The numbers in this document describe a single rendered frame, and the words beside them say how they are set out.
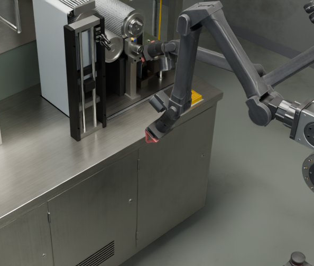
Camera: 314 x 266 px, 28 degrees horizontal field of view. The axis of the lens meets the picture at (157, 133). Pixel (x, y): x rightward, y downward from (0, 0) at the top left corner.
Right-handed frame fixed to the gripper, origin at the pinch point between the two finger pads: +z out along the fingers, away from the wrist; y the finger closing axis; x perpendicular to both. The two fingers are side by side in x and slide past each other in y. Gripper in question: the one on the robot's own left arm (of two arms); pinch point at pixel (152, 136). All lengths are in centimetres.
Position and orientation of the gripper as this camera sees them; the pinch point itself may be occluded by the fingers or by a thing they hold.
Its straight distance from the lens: 249.3
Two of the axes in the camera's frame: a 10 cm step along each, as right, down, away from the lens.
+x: 6.5, 7.5, -1.0
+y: -6.4, 4.7, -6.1
